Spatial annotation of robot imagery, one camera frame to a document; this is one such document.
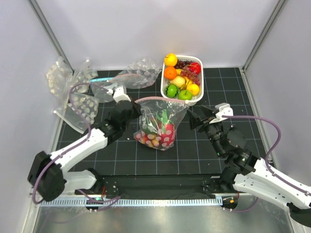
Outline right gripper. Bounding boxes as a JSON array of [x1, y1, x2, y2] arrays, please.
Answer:
[[187, 105, 225, 156]]

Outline clear zip bag pink zipper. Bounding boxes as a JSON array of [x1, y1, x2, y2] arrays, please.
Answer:
[[133, 97, 190, 151]]

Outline red lychee bunch with leaves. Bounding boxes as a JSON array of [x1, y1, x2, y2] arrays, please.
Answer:
[[134, 131, 161, 148]]

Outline pink dragon fruit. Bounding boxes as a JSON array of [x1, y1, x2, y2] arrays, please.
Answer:
[[155, 110, 175, 150]]

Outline dark green avocado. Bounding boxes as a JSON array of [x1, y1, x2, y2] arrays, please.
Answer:
[[141, 121, 158, 134]]

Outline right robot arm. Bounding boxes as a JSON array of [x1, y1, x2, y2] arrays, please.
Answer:
[[187, 103, 311, 227]]

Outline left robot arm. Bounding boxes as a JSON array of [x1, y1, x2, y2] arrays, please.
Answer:
[[27, 100, 141, 201]]

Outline crumpled clear bag pink dots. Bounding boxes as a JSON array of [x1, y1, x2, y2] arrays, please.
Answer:
[[109, 58, 162, 89]]

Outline clear bag blue zipper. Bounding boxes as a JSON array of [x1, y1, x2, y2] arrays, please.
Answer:
[[90, 78, 123, 103]]

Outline clear bag white dots front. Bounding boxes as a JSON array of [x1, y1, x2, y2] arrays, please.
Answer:
[[53, 93, 99, 134]]

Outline clear bag white dots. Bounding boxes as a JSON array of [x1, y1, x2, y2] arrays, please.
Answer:
[[53, 93, 99, 134], [46, 57, 73, 100], [70, 59, 98, 93]]

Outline clear bag white dots middle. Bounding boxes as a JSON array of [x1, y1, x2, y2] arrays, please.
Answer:
[[70, 59, 98, 93]]

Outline clear bag white dots back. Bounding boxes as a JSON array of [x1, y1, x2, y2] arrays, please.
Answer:
[[46, 57, 73, 100]]

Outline green apple with stem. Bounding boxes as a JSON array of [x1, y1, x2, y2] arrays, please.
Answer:
[[178, 90, 192, 100]]

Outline white perforated plastic basket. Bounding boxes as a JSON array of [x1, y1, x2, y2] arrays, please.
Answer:
[[160, 55, 205, 106]]

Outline pale yellow peach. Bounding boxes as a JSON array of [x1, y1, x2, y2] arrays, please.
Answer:
[[170, 76, 186, 88]]

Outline red apple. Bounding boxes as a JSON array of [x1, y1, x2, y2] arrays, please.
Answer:
[[189, 62, 201, 75]]

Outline orange fruit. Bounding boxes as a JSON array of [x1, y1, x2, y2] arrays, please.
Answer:
[[163, 67, 177, 80]]

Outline purple grape bunch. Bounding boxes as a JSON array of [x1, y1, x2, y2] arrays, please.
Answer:
[[174, 60, 201, 86]]

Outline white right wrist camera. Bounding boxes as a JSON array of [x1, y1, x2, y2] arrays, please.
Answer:
[[213, 103, 234, 123]]

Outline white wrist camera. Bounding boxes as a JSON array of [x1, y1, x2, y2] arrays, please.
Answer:
[[107, 85, 132, 103], [213, 103, 234, 123]]

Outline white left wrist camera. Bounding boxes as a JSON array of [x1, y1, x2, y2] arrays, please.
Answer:
[[107, 85, 132, 103]]

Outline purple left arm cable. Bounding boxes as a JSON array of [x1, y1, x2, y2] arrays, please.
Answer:
[[31, 83, 121, 209]]

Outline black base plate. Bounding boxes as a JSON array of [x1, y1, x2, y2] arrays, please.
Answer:
[[81, 174, 237, 200]]

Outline white slotted cable duct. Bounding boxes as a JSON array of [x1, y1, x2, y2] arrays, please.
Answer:
[[41, 196, 223, 208]]

